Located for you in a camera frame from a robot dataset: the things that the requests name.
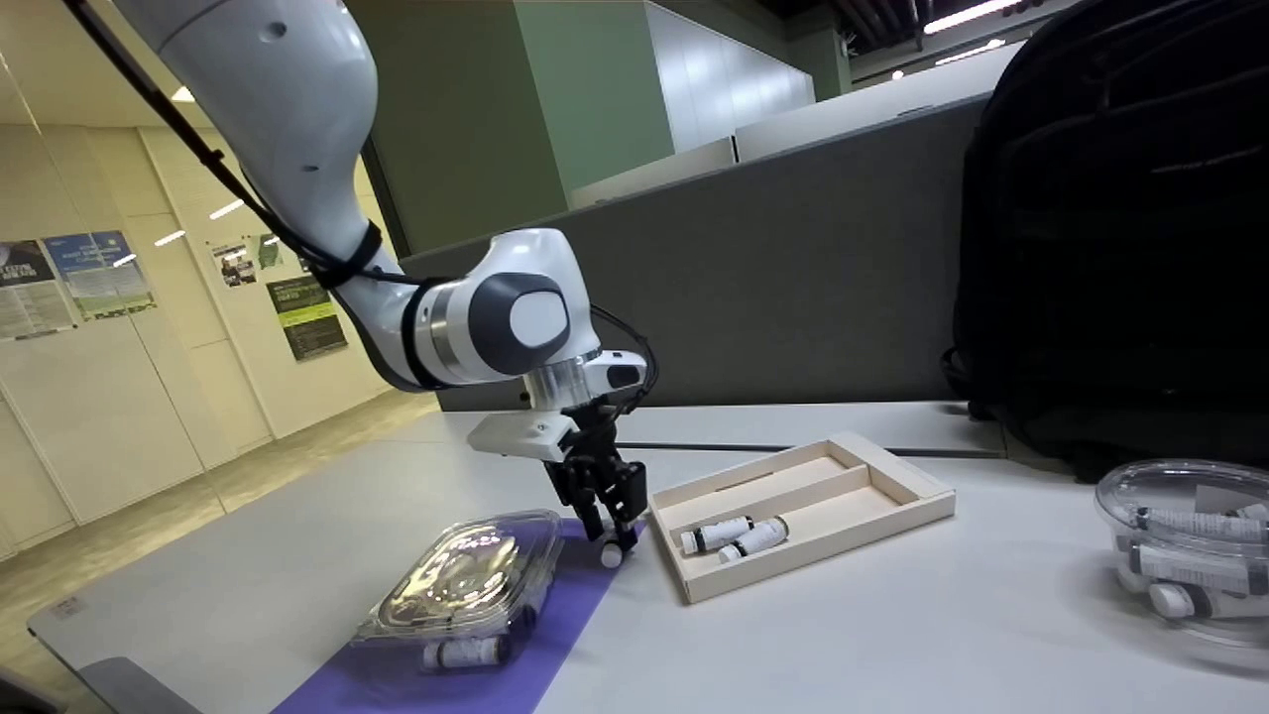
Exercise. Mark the pile of small grey objects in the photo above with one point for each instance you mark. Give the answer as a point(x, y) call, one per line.
point(459, 581)

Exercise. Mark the clear plastic bowl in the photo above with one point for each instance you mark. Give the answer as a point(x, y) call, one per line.
point(1193, 541)

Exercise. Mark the blue wall poster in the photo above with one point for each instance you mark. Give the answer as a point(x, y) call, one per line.
point(29, 287)
point(99, 271)

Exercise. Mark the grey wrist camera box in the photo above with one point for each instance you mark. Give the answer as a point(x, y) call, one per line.
point(516, 437)

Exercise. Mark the wooden two-compartment tray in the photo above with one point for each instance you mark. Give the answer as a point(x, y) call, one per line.
point(845, 508)

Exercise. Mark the dark green wall poster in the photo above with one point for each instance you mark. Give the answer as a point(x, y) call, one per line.
point(307, 320)

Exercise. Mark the black backpack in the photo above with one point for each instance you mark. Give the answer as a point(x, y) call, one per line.
point(1124, 225)

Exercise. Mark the small white bottle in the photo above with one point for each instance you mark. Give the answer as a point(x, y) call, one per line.
point(612, 553)
point(1174, 602)
point(717, 533)
point(1193, 564)
point(460, 652)
point(758, 537)

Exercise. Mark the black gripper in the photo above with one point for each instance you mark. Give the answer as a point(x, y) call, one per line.
point(598, 458)

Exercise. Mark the green pillar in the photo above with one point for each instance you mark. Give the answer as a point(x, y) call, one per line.
point(516, 106)

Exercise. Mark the small wall photo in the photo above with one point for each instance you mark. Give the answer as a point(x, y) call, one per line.
point(237, 264)

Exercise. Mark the purple mat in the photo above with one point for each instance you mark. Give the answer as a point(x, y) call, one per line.
point(530, 650)

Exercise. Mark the grey desk partition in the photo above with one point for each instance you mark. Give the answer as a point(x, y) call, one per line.
point(795, 264)

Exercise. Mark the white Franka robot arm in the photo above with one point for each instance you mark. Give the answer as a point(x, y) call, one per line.
point(292, 119)

